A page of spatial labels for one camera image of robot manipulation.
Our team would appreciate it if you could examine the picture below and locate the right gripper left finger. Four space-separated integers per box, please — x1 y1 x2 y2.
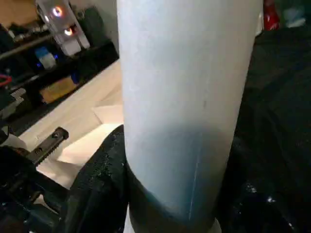
63 125 131 233

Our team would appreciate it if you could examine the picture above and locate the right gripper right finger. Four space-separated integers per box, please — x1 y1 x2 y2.
215 139 297 233

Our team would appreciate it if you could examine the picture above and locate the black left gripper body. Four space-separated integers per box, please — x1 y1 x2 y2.
0 126 73 233

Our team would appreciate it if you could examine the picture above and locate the white plastic table top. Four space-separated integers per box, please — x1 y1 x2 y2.
18 59 127 190

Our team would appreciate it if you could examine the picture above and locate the white plastic table leg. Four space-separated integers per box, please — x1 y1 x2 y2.
116 0 264 233

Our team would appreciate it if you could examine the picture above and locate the yellow cardboard box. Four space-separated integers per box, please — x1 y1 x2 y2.
40 77 77 104

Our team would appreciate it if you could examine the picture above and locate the black storage shelf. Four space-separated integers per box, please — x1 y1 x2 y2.
0 7 120 121

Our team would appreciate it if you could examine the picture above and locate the white blue carton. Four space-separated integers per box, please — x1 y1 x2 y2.
283 4 306 28

